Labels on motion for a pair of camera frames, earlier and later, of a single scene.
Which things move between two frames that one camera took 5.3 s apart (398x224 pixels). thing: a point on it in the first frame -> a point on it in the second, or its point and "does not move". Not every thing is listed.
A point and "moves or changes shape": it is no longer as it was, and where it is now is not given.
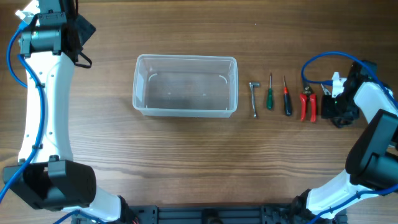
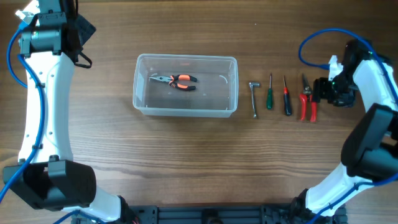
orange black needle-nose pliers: (326, 91) moves or changes shape
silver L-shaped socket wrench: (254, 84) does not move
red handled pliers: (308, 91) does not move
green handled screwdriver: (270, 94) does not move
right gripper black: (327, 111) -> (320, 92)
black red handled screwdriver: (287, 107) does not move
